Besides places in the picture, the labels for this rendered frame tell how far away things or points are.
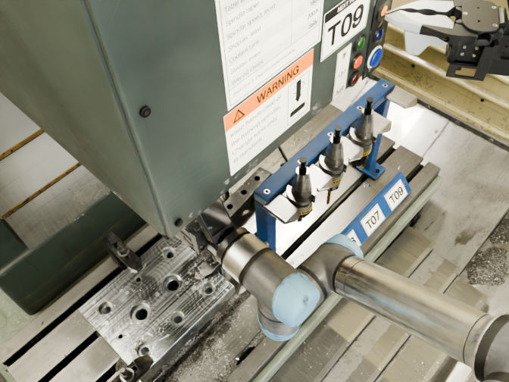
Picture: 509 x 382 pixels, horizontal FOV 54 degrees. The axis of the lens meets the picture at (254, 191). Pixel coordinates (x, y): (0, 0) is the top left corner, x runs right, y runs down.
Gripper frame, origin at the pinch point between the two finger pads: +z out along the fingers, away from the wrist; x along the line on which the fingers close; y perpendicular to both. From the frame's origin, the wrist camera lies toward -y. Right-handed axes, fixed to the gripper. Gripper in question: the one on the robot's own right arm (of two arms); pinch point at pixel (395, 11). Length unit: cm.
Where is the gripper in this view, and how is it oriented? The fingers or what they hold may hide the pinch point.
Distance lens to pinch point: 75.5
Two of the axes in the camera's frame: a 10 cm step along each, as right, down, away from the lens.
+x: 2.3, -7.9, 5.7
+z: -9.7, -1.6, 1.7
